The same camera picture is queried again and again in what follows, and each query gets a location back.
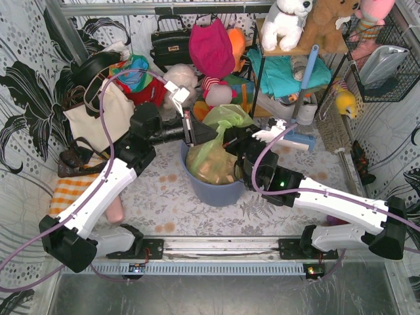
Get orange plush toy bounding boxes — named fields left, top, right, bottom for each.
left=227, top=28, right=245, bottom=72

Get silver foil pouch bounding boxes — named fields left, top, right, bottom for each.
left=359, top=45, right=410, bottom=85

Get black hat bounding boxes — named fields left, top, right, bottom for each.
left=72, top=51, right=121, bottom=87

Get purple orange sock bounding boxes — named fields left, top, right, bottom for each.
left=327, top=215, right=348, bottom=226

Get black leather handbag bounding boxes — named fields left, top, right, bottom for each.
left=150, top=14, right=193, bottom=73

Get black orange butterfly toy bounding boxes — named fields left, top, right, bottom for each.
left=352, top=140, right=376, bottom=186

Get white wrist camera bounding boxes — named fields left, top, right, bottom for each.
left=252, top=119, right=293, bottom=146
left=164, top=81, right=190, bottom=117

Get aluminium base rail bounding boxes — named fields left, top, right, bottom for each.
left=81, top=234, right=362, bottom=282

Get white lamb plush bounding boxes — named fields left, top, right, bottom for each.
left=163, top=64, right=198, bottom=108

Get purple cable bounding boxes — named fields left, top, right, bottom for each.
left=0, top=69, right=168, bottom=293
left=251, top=123, right=420, bottom=255

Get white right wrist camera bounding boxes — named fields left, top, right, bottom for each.
left=252, top=119, right=293, bottom=146

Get green trash bag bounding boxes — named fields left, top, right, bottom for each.
left=186, top=104, right=253, bottom=185

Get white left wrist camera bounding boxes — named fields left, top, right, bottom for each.
left=164, top=81, right=190, bottom=117

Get blue trash bin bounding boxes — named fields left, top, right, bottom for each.
left=180, top=141, right=245, bottom=207

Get red cloth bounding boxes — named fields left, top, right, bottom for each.
left=123, top=78, right=167, bottom=108

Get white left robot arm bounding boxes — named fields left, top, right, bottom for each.
left=39, top=103, right=218, bottom=273

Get colourful scarf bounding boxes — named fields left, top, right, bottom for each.
left=108, top=54, right=153, bottom=94

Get cream canvas tote bag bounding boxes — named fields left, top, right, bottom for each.
left=64, top=83, right=135, bottom=152

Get magenta cloth bag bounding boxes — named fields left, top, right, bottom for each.
left=188, top=18, right=235, bottom=79

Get rainbow striped bag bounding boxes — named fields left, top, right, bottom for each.
left=193, top=74, right=255, bottom=121

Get yellow duck plush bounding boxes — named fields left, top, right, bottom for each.
left=332, top=80, right=357, bottom=119

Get teal folded cloth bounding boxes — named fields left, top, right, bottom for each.
left=260, top=56, right=332, bottom=98

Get orange checked towel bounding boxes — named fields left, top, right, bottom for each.
left=49, top=174, right=98, bottom=217

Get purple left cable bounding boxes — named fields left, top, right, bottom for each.
left=0, top=69, right=168, bottom=293

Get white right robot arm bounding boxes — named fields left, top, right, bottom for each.
left=222, top=125, right=409, bottom=260

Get pink plush toy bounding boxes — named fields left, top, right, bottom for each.
left=349, top=0, right=395, bottom=42

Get white dog plush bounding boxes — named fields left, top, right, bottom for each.
left=261, top=0, right=313, bottom=52

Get blue lint roller mop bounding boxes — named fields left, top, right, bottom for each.
left=283, top=44, right=320, bottom=151

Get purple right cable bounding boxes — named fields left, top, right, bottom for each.
left=251, top=123, right=420, bottom=255

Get beige chenille mop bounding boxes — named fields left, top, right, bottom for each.
left=315, top=96, right=364, bottom=196

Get black frame wooden shelf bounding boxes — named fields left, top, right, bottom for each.
left=247, top=18, right=350, bottom=131

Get black wire basket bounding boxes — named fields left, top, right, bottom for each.
left=343, top=16, right=419, bottom=103

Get pink case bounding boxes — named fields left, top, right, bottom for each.
left=105, top=196, right=125, bottom=224

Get brown bear plush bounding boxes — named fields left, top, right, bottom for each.
left=298, top=0, right=360, bottom=53

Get white pink plush doll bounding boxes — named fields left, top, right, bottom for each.
left=201, top=76, right=237, bottom=108

